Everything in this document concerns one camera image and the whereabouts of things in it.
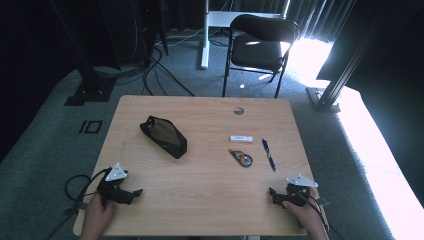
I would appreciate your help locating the black folding chair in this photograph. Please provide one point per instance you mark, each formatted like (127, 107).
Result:
(258, 53)

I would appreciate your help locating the black mesh pencil case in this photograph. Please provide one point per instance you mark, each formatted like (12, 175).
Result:
(165, 136)

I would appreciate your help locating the white glue stick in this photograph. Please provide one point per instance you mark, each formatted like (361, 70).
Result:
(241, 138)

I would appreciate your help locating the person's left hand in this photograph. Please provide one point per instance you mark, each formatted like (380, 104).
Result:
(98, 215)

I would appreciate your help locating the black metal stand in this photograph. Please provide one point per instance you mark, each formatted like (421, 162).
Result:
(88, 75)
(336, 83)

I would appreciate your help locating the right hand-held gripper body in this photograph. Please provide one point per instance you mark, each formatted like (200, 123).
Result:
(298, 195)

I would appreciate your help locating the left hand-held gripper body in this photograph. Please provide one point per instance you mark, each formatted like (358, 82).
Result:
(113, 190)

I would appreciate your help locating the grey tape piece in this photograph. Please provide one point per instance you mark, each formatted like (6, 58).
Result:
(322, 201)

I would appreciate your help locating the blue pen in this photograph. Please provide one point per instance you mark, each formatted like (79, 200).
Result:
(268, 154)

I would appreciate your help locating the person's right hand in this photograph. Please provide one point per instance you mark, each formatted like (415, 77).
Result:
(308, 215)

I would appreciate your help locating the white desk frame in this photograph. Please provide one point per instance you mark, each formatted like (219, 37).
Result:
(205, 40)

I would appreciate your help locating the black computer tower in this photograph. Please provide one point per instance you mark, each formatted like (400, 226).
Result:
(148, 30)

